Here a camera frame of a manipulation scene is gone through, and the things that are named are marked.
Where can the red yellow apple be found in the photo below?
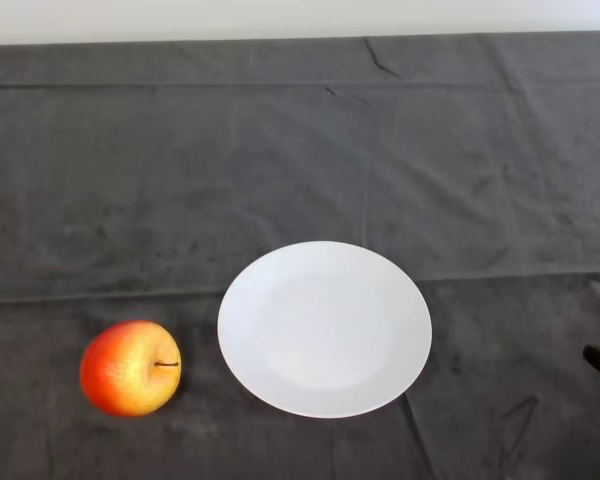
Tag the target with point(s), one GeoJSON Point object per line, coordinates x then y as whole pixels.
{"type": "Point", "coordinates": [125, 375]}

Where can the white round plate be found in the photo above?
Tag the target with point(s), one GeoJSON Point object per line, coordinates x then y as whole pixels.
{"type": "Point", "coordinates": [325, 330]}

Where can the black cloth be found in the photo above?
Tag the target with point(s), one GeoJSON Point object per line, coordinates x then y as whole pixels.
{"type": "Point", "coordinates": [280, 150]}

